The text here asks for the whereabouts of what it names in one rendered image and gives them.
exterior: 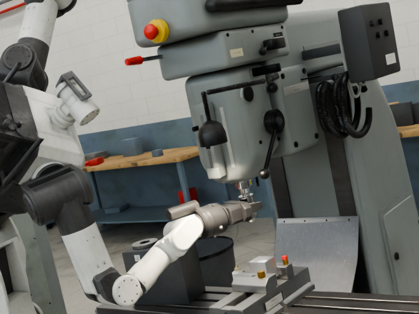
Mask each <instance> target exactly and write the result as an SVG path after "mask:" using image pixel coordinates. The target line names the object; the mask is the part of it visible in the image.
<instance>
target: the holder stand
mask: <svg viewBox="0 0 419 314"><path fill-rule="evenodd" d="M157 241H158V239H157V238H150V239H143V240H140V241H137V242H135V243H133V244H132V247H131V248H129V249H128V250H126V251H125V252H122V256H123V261H124V264H125V269H126V273H127V272H128V271H129V270H130V269H131V268H132V267H133V266H134V265H135V264H136V263H137V262H138V261H140V260H141V259H142V258H143V257H144V255H145V254H146V253H147V252H148V251H149V250H150V249H151V248H152V247H153V246H154V245H155V244H156V242H157ZM205 290H206V289H205V283H204V280H203V275H202V271H201V266H200V260H199V257H198V252H197V248H196V243H194V244H193V245H192V246H191V247H190V249H189V250H188V251H187V252H186V254H185V255H183V256H181V257H179V258H178V259H177V260H176V261H174V262H172V263H170V264H169V266H168V267H167V268H166V269H165V270H164V271H163V272H162V273H161V275H160V276H159V277H158V278H157V280H156V282H155V283H154V284H153V286H152V287H151V288H150V289H149V291H148V292H147V293H144V294H143V295H142V296H141V297H140V298H139V299H138V300H137V302H136V303H135V304H134V305H165V304H189V303H191V302H192V301H193V300H194V299H195V298H197V297H198V296H199V295H200V294H202V293H203V292H204V291H205Z"/></svg>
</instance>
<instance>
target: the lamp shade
mask: <svg viewBox="0 0 419 314"><path fill-rule="evenodd" d="M198 139H199V142H200V147H201V148H203V147H209V146H215V145H220V144H223V143H226V142H228V139H227V136H226V131H225V129H224V127H223V126H222V124H221V123H220V122H218V121H216V120H210V121H206V122H204V123H203V124H202V125H201V126H200V127H199V133H198Z"/></svg>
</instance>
